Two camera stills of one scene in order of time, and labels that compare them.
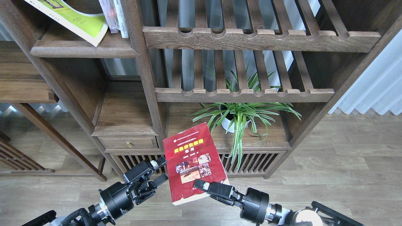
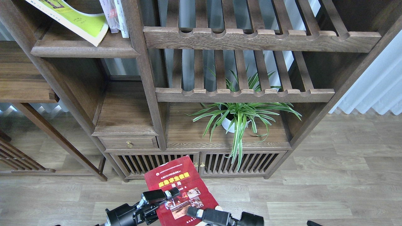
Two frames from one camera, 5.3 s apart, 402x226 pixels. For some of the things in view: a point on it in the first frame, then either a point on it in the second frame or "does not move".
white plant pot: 226,123 does not move
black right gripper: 254,205 -> 216,217
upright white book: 121,18 does not move
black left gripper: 118,200 -> 147,213
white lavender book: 107,7 does not move
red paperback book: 191,154 -> 182,174
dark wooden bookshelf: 258,72 does not move
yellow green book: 92,27 does not move
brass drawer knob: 128,144 does not move
